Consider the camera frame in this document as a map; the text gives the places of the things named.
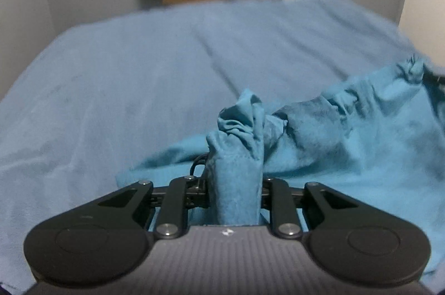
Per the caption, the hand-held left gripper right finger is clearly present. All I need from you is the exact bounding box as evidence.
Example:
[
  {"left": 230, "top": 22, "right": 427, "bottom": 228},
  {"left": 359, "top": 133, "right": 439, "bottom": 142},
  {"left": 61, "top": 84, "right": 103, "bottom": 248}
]
[{"left": 261, "top": 177, "right": 359, "bottom": 241}]

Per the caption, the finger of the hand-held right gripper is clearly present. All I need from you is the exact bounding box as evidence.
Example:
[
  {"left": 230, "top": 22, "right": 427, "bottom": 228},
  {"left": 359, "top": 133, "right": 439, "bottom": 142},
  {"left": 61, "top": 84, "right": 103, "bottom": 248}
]
[{"left": 422, "top": 69, "right": 445, "bottom": 89}]

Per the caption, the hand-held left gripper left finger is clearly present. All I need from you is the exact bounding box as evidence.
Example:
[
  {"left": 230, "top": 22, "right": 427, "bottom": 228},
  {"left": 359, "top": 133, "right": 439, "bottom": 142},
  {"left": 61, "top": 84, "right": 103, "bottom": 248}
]
[{"left": 95, "top": 176, "right": 210, "bottom": 241}]

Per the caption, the teal zip jacket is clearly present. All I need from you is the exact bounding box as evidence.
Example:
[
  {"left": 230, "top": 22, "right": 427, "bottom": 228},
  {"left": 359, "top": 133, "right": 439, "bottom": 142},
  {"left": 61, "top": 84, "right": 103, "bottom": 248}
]
[{"left": 116, "top": 53, "right": 445, "bottom": 282}]

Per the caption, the blue bed blanket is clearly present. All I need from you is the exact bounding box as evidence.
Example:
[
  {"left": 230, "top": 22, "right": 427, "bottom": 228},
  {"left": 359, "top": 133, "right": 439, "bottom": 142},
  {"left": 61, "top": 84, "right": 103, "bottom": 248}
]
[{"left": 0, "top": 0, "right": 445, "bottom": 295}]

